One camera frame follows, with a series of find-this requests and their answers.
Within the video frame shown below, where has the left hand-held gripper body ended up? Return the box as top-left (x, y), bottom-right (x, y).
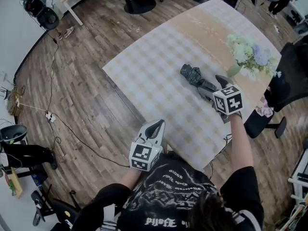
top-left (129, 131), bottom-right (164, 172)

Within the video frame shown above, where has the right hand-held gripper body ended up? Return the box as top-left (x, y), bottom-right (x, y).
top-left (211, 84), bottom-right (243, 124)

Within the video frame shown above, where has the dark umbrella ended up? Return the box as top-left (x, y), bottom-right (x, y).
top-left (180, 64), bottom-right (218, 92)

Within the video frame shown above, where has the person's right forearm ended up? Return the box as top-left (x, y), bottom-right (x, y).
top-left (227, 113), bottom-right (255, 178)

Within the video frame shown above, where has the person's left forearm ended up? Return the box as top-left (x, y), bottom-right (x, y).
top-left (119, 167), bottom-right (145, 193)

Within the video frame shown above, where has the pale green vase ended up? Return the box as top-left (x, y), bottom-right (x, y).
top-left (227, 63), bottom-right (243, 78)

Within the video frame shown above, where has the pink floral cloth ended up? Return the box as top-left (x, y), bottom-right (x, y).
top-left (255, 85), bottom-right (275, 118)

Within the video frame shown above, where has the white and blue flower bouquet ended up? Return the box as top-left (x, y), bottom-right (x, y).
top-left (226, 34), bottom-right (282, 79)

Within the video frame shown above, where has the person's black printed shirt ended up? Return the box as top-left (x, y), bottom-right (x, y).
top-left (71, 152), bottom-right (265, 231)

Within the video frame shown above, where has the checked cloth table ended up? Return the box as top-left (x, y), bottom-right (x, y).
top-left (102, 0), bottom-right (282, 172)

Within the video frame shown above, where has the black office chair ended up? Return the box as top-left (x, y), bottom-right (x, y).
top-left (244, 42), bottom-right (308, 140)

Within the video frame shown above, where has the white power strip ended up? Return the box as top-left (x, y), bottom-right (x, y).
top-left (45, 111), bottom-right (57, 123)

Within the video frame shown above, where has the white shelf rack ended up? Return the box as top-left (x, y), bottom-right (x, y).
top-left (287, 148), bottom-right (308, 205)

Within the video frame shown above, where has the black helmet device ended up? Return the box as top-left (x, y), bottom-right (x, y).
top-left (0, 124), bottom-right (28, 144)

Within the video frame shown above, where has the wooden board with green items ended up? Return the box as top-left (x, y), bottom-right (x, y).
top-left (2, 167), bottom-right (24, 199)

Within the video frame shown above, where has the black headset on stand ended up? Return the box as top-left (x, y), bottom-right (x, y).
top-left (20, 0), bottom-right (60, 31)

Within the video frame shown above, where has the black cable under table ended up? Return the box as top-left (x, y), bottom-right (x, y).
top-left (208, 133), bottom-right (233, 179)

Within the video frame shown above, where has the black floor cable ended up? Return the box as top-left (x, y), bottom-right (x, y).
top-left (45, 31), bottom-right (131, 168)

